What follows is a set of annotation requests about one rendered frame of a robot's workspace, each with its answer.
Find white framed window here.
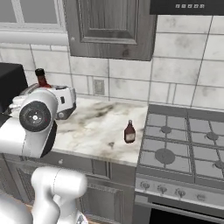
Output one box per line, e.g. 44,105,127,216
0,0,70,46

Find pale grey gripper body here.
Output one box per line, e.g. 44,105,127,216
10,84,42,111

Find steel oven door handle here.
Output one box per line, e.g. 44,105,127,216
134,199,224,224

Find steel gas stove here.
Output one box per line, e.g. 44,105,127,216
133,102,224,224

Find grey wall socket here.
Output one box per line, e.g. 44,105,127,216
93,79,106,96

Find grey wood drawer front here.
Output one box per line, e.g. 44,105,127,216
37,150,95,174

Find red sauce bottle black cap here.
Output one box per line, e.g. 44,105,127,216
34,67,53,89

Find black counter appliance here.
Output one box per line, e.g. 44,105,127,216
0,62,29,114

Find brown sauce bottle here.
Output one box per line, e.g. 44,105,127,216
123,119,137,144

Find black range hood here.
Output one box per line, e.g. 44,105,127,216
150,0,224,17

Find grey wood base cupboard door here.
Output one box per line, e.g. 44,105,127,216
76,176,127,224
4,160,40,206

